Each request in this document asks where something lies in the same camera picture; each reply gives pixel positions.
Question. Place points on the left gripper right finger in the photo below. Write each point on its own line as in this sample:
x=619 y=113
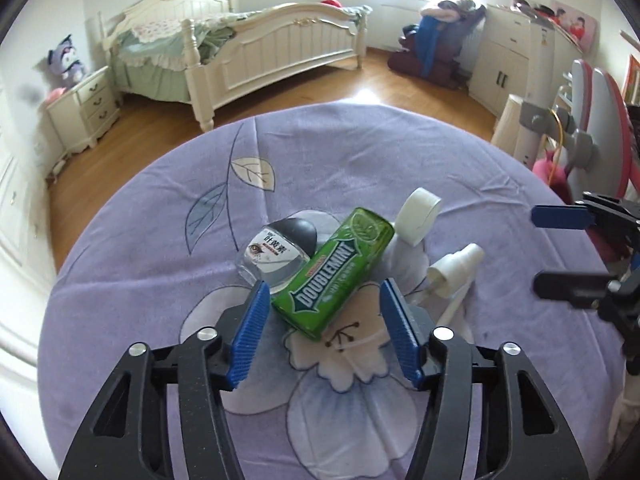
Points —
x=489 y=412

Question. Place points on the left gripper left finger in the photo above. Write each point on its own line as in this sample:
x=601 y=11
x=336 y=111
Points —
x=124 y=434

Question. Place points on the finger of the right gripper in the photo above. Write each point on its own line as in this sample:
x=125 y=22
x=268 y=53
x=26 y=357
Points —
x=562 y=217
x=571 y=287

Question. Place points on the white spray bottle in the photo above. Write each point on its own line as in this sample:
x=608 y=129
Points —
x=450 y=278

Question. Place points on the white bottle cap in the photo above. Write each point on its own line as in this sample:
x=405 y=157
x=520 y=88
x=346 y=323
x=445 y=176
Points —
x=417 y=216

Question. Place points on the green doublemint gum box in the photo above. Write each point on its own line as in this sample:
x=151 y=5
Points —
x=317 y=292

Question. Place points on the clear eye drop bottle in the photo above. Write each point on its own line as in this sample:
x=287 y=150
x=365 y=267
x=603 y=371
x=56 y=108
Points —
x=277 y=253

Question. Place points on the white pole stand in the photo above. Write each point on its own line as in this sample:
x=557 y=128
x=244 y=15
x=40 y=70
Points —
x=511 y=137

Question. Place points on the pink grey study chair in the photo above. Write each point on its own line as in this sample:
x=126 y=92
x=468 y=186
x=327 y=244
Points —
x=594 y=134

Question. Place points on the white cabinet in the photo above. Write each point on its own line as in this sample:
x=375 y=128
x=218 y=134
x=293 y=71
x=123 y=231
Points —
x=501 y=67

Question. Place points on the framed red photo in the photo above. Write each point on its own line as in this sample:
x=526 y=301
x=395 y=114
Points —
x=579 y=25

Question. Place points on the white wardrobe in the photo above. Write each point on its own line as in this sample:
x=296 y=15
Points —
x=27 y=267

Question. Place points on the dark massage chair with clothes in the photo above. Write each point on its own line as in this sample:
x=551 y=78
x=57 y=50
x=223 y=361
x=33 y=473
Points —
x=429 y=48

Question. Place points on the white nightstand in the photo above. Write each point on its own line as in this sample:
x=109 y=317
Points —
x=83 y=114

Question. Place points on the purple plush toy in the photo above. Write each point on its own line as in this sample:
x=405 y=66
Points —
x=64 y=62

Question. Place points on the white wooden bed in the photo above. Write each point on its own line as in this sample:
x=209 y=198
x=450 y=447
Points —
x=200 y=53

